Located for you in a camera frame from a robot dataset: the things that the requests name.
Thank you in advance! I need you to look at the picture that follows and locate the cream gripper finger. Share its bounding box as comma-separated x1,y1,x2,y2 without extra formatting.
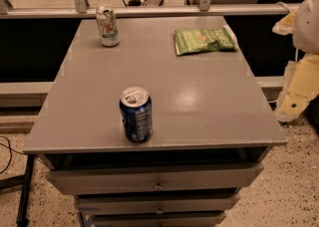
272,10,297,36
274,53,319,122

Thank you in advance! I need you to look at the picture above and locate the grey drawer cabinet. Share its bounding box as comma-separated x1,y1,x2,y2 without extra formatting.
22,15,289,227

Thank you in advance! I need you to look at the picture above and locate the bottom grey drawer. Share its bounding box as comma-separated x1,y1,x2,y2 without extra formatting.
93,211,225,227

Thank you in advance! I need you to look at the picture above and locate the green jalapeno chip bag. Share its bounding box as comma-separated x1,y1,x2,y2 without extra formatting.
174,27,237,56

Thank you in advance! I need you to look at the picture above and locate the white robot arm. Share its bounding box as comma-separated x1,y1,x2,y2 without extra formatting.
272,0,319,122

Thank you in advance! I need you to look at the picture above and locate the grey metal window rail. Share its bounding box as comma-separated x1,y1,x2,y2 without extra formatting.
0,2,300,19

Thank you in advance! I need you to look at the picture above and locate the blue pepsi can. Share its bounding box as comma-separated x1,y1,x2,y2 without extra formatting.
120,87,153,142

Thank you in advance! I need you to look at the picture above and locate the top grey drawer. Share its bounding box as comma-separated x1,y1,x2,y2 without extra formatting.
47,163,263,195

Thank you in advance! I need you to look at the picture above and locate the white green soda can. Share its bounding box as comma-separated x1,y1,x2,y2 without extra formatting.
96,5,120,47

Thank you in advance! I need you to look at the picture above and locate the black floor cable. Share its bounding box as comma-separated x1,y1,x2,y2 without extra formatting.
0,135,25,175

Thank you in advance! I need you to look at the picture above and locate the middle grey drawer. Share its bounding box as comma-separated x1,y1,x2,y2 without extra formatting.
76,192,239,215

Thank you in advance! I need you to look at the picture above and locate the black metal stand leg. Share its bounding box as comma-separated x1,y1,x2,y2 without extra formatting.
0,155,35,227

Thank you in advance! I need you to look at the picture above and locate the grey drawer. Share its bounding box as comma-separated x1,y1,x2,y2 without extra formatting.
47,163,263,195
93,211,225,227
76,192,239,215

